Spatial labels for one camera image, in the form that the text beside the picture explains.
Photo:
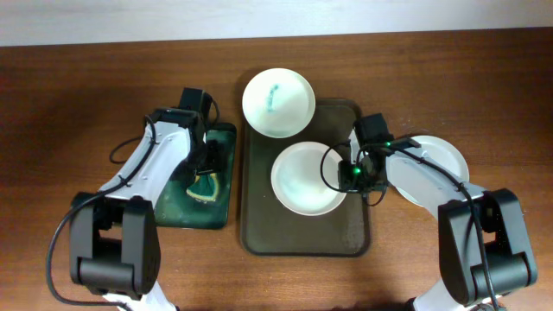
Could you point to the white plate small teal spot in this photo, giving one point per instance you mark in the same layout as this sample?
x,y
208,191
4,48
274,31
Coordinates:
x,y
440,160

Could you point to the green and yellow sponge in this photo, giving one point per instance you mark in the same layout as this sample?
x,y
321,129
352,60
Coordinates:
x,y
205,188

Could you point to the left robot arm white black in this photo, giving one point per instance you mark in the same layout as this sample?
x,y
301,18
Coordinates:
x,y
114,246

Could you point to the large brown serving tray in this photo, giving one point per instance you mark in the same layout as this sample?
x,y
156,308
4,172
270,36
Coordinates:
x,y
268,228

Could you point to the small dark green tray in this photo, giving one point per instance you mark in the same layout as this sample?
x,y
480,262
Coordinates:
x,y
176,209

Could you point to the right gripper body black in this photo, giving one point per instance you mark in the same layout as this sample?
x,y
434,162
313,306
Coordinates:
x,y
354,176

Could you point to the white plate large teal stain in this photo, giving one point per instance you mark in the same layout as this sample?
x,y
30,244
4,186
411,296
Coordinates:
x,y
304,178

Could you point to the white plate teal streak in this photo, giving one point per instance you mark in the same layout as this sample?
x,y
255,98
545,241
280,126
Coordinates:
x,y
278,103

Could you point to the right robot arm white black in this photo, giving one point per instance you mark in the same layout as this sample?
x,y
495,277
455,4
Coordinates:
x,y
484,248

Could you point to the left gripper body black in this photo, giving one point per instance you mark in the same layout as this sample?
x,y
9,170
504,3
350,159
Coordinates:
x,y
209,161

